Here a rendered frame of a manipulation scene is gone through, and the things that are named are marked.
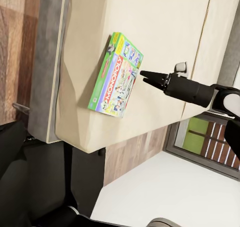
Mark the door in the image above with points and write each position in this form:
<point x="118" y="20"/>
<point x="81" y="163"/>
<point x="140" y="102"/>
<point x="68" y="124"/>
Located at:
<point x="200" y="140"/>

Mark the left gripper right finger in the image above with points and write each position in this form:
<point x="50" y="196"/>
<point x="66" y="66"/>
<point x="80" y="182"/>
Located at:
<point x="232" y="136"/>

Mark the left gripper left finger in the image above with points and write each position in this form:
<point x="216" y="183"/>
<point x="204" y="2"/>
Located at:
<point x="12" y="136"/>

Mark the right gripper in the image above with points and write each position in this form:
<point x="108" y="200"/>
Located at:
<point x="172" y="85"/>

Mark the bed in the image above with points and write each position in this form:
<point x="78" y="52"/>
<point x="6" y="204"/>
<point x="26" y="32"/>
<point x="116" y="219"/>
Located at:
<point x="72" y="40"/>

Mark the board game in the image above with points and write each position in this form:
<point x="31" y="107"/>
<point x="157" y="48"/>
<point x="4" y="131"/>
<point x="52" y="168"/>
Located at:
<point x="117" y="77"/>

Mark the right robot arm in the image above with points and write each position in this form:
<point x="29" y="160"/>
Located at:
<point x="177" y="85"/>

